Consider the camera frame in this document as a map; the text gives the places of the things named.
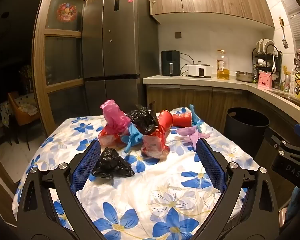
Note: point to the dark wall outlet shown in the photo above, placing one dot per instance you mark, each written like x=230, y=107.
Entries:
x=178, y=34

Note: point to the purple plastic bag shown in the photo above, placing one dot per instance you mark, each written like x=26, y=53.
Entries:
x=190, y=132

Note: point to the red printed paper cup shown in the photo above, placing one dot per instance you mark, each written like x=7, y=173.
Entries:
x=165, y=121
x=181, y=120

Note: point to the pink storage box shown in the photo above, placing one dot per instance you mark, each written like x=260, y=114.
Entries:
x=265, y=81

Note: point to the red plastic wrapper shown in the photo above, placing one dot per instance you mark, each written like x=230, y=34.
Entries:
x=155, y=142
x=108, y=137

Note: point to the black plastic bag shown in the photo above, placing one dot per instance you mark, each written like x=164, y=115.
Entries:
x=143, y=120
x=110, y=163

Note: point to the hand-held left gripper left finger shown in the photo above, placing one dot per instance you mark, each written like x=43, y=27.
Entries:
x=86, y=165

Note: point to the flower bouquet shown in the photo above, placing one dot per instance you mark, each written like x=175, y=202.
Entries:
x=26, y=73

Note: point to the orange chair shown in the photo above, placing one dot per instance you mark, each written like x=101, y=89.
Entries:
x=27, y=120

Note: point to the beige kitchen countertop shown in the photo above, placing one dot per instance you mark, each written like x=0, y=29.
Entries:
x=180, y=80

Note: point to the red round door decoration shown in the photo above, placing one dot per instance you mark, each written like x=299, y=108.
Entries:
x=66, y=12

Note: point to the grey refrigerator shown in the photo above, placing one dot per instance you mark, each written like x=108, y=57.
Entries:
x=120, y=55

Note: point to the white bowl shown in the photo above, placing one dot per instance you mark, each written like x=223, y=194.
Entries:
x=261, y=61

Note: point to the steel mixing bowl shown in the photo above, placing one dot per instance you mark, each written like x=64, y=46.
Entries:
x=245, y=76

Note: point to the black trash bin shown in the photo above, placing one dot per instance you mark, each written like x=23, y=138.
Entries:
x=245, y=130

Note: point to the pink plastic bag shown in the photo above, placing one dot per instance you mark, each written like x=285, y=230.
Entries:
x=115, y=116

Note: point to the blue plastic bag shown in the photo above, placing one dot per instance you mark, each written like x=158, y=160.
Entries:
x=132, y=136

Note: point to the white printed can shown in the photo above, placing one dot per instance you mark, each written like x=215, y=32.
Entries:
x=286, y=83

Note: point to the white electric cooker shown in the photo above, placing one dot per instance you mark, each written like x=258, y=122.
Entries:
x=200, y=70

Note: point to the white plate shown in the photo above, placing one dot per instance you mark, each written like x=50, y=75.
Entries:
x=268, y=43
x=259, y=45

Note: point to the black air fryer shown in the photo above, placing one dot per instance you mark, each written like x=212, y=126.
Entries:
x=170, y=63

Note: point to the wooden glass panel door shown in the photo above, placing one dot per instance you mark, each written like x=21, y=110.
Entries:
x=62, y=33

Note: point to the black dish rack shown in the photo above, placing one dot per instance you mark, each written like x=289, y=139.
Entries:
x=255, y=55

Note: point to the blue floral blanket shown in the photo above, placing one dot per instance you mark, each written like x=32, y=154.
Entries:
x=165, y=180

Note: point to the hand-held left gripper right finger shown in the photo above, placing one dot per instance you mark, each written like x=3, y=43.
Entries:
x=211, y=165

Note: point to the white ladle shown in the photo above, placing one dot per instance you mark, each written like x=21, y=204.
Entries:
x=273, y=66

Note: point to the polka dot tablecloth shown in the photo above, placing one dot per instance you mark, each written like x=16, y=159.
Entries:
x=22, y=103

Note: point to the wooden wall cabinet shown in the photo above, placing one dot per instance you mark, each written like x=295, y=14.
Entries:
x=215, y=0

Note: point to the person's right hand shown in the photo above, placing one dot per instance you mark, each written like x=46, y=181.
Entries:
x=295, y=205

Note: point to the hanging spatula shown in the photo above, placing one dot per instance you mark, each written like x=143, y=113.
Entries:
x=285, y=42

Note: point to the white pump bottle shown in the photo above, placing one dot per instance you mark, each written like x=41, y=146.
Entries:
x=292, y=82

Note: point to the cooking oil bottle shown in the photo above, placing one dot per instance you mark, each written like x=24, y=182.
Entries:
x=223, y=72

